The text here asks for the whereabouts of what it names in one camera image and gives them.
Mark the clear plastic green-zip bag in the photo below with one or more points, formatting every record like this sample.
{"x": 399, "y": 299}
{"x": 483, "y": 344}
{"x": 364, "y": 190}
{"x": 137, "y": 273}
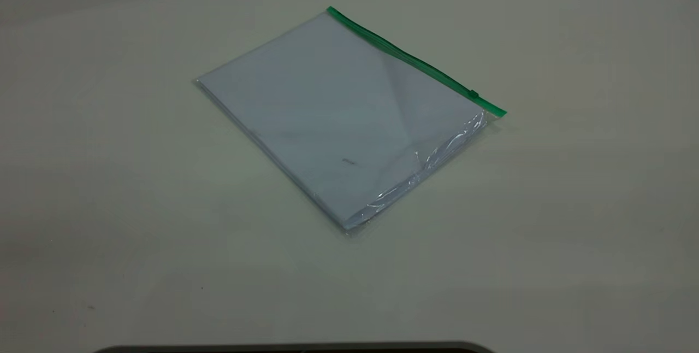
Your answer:
{"x": 327, "y": 112}

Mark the dark curved base rim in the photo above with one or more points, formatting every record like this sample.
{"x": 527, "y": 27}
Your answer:
{"x": 295, "y": 349}

